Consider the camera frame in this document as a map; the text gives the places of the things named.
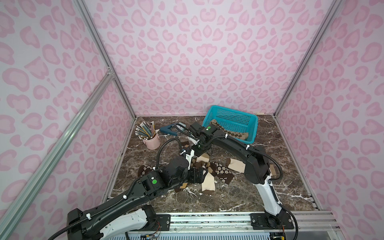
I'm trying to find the teal plastic mesh basket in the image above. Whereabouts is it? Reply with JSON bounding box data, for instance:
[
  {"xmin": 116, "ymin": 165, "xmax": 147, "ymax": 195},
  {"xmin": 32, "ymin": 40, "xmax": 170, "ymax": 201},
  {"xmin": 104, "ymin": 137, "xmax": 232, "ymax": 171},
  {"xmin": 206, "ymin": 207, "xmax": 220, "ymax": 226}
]
[{"xmin": 203, "ymin": 106, "xmax": 259, "ymax": 144}]

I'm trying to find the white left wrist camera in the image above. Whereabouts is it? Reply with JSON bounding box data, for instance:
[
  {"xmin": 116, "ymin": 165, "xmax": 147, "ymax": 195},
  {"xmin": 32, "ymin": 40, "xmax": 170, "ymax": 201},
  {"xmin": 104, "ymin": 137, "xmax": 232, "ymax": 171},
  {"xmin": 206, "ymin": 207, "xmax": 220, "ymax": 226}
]
[{"xmin": 186, "ymin": 149, "xmax": 195, "ymax": 165}]

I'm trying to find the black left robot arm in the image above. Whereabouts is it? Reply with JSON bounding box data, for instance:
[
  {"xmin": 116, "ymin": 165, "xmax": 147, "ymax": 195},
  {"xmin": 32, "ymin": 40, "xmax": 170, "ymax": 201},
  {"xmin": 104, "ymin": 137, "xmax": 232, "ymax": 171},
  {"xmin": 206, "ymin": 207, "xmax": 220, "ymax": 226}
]
[{"xmin": 67, "ymin": 156, "xmax": 208, "ymax": 240}]

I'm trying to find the dark teal stapler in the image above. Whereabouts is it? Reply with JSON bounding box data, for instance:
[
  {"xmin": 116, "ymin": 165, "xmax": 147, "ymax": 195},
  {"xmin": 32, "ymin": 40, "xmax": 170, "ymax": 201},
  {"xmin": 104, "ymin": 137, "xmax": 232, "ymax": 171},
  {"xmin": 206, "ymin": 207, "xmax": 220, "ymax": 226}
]
[{"xmin": 160, "ymin": 124, "xmax": 178, "ymax": 136}]

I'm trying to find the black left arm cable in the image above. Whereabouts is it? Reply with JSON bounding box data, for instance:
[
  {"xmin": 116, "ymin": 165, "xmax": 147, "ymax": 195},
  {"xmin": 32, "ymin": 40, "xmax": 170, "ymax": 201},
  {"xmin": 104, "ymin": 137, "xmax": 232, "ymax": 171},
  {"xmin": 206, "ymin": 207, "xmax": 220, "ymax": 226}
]
[{"xmin": 155, "ymin": 137, "xmax": 184, "ymax": 169}]

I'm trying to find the beige green argyle sock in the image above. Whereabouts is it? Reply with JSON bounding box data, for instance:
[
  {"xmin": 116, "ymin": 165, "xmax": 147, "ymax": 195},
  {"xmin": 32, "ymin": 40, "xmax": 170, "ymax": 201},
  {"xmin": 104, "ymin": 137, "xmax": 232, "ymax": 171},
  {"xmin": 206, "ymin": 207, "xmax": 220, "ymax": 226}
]
[{"xmin": 210, "ymin": 120, "xmax": 249, "ymax": 140}]

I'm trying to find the brown yellow argyle sock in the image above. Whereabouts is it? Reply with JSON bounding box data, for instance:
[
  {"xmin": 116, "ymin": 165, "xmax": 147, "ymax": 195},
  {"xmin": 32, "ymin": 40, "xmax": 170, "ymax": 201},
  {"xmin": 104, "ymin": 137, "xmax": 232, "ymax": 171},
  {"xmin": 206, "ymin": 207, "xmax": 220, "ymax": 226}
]
[
  {"xmin": 181, "ymin": 141, "xmax": 191, "ymax": 150},
  {"xmin": 175, "ymin": 183, "xmax": 188, "ymax": 193}
]

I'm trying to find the bundle of coloured pencils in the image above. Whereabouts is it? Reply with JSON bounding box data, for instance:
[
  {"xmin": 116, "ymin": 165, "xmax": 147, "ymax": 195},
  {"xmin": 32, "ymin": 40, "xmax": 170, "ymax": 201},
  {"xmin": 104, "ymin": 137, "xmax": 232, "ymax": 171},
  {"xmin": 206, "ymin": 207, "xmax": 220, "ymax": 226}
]
[{"xmin": 135, "ymin": 121, "xmax": 159, "ymax": 140}]

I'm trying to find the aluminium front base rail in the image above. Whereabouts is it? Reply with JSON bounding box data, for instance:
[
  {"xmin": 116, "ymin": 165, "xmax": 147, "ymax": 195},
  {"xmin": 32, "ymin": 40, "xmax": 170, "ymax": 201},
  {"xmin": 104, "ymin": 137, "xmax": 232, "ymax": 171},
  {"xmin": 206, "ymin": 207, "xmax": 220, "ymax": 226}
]
[{"xmin": 80, "ymin": 211, "xmax": 340, "ymax": 240}]

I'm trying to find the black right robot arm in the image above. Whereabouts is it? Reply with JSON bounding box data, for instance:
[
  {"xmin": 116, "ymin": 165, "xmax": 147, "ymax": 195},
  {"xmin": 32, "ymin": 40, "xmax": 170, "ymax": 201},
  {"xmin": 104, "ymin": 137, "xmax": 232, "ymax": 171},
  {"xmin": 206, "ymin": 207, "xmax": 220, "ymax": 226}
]
[{"xmin": 188, "ymin": 122, "xmax": 284, "ymax": 218}]

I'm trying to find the pink metal pencil cup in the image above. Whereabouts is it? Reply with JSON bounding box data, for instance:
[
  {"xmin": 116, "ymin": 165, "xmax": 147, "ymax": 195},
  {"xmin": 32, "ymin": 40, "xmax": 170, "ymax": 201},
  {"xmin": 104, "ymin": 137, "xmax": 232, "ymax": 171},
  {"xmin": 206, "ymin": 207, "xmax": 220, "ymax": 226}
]
[{"xmin": 143, "ymin": 134, "xmax": 161, "ymax": 150}]

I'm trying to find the brown daisy pattern sock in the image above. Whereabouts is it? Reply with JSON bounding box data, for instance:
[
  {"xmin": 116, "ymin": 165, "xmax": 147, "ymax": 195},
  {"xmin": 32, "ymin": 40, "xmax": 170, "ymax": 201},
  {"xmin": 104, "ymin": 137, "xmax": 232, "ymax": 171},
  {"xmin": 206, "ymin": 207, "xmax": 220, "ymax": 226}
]
[
  {"xmin": 137, "ymin": 165, "xmax": 153, "ymax": 177},
  {"xmin": 206, "ymin": 162, "xmax": 235, "ymax": 185}
]

